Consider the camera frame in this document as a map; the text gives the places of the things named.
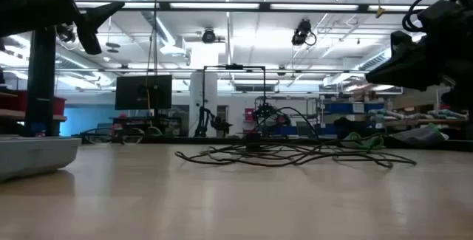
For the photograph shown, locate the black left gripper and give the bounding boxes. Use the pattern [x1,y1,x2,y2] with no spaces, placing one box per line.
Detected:
[0,0,125,55]

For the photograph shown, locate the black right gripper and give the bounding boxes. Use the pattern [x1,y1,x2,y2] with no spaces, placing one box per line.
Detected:
[365,0,473,110]

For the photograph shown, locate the thin black cord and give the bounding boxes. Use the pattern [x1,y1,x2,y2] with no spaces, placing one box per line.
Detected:
[174,106,418,170]

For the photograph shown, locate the wooden workbench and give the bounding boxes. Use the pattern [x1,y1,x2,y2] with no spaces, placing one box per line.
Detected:
[382,117,469,128]

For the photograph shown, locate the rolled white teal fabric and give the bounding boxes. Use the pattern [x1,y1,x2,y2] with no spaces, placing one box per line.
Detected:
[369,109,467,121]

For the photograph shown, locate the clear bag with green rim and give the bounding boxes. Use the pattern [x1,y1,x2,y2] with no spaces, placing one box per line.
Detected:
[390,123,450,147]

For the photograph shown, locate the blue storage bins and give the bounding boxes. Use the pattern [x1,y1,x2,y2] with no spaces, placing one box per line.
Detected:
[321,101,386,114]

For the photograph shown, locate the black pouch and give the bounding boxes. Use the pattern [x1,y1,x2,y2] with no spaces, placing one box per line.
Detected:
[333,117,370,140]

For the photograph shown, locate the grey pouch with green trim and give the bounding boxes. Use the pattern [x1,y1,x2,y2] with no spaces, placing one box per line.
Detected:
[340,131,386,151]

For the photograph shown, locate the black stand with white base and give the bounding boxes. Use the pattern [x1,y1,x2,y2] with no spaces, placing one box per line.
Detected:
[24,25,57,137]

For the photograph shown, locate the red storage bin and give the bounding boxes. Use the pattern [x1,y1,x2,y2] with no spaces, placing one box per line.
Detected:
[0,90,67,117]

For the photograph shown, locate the wooden shelf board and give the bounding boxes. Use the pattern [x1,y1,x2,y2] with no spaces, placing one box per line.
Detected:
[0,109,68,123]

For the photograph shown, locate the grey plastic tool case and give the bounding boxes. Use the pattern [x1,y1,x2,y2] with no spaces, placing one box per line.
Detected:
[0,136,83,182]

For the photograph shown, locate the black hanging camera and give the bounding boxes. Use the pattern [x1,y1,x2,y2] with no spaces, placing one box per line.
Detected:
[55,24,77,44]
[201,28,217,45]
[290,18,318,47]

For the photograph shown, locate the right camera black cable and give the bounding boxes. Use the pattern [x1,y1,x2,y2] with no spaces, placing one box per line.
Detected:
[401,0,473,33]

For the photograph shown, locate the black hanging cable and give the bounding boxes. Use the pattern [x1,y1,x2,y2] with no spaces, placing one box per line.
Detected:
[146,0,160,77]

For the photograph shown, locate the looped thin arm cable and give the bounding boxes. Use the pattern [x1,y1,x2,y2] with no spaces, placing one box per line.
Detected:
[73,126,146,146]

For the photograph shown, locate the black overhead frame beam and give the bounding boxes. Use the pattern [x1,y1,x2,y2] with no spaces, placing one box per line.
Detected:
[73,1,432,13]

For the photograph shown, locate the neighbour station black frame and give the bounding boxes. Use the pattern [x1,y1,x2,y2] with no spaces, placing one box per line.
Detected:
[202,64,268,138]

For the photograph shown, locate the dark aluminium table frame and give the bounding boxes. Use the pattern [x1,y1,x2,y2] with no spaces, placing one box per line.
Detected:
[72,135,473,151]

